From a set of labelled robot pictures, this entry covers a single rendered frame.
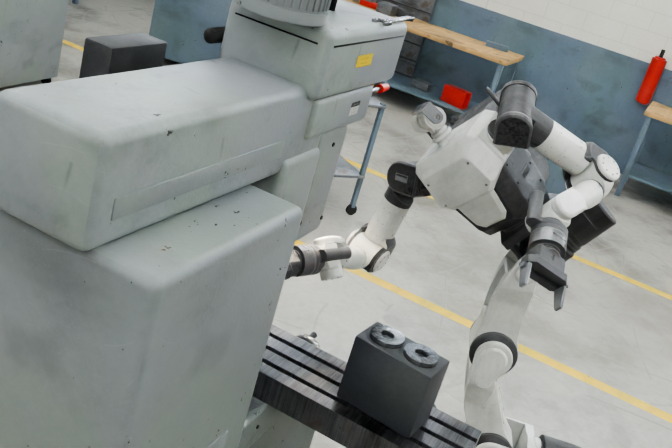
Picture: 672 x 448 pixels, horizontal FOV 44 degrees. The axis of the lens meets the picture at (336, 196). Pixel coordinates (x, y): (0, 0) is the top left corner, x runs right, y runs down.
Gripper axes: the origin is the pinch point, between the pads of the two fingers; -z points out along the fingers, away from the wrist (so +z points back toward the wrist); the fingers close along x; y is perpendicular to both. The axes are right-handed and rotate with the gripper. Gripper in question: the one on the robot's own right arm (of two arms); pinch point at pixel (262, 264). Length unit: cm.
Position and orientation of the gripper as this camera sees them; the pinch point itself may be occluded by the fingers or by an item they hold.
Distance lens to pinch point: 224.7
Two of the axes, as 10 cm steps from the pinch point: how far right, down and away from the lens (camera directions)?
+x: 6.1, 4.4, -6.6
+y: -2.6, 9.0, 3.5
